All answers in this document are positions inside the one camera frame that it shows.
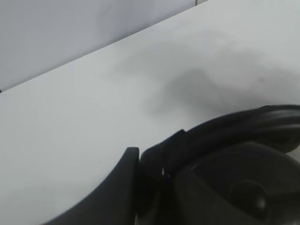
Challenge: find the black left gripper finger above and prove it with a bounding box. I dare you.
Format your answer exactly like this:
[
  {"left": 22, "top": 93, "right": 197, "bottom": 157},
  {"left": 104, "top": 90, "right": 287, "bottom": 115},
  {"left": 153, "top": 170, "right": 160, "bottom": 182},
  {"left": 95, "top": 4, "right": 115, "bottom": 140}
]
[{"left": 46, "top": 147, "right": 139, "bottom": 225}]

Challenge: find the black round tea kettle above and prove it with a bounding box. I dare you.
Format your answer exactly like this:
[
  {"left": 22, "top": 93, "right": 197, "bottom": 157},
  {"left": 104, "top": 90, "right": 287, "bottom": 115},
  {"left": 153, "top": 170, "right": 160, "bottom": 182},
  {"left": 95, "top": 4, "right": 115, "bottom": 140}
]
[{"left": 137, "top": 105, "right": 300, "bottom": 225}]

